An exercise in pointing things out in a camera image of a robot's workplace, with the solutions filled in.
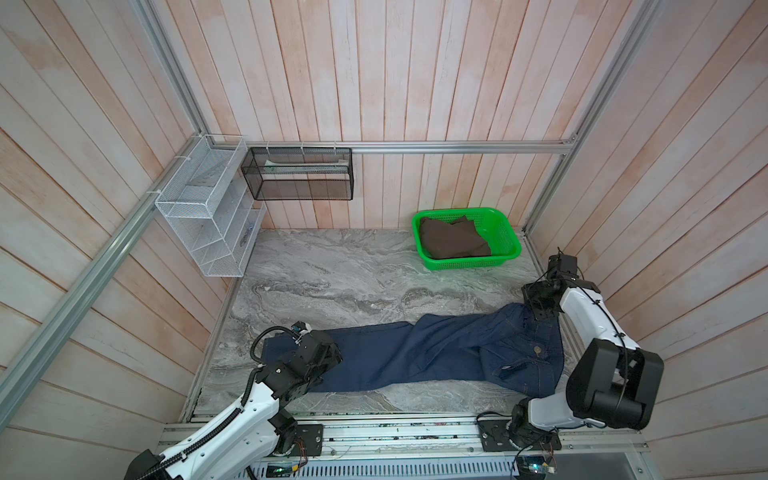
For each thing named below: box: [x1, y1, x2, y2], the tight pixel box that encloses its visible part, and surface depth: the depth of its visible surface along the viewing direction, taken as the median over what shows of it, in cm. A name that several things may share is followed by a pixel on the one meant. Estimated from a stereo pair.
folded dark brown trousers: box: [420, 216, 492, 259], surface depth 112 cm
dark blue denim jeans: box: [261, 304, 565, 398], surface depth 87 cm
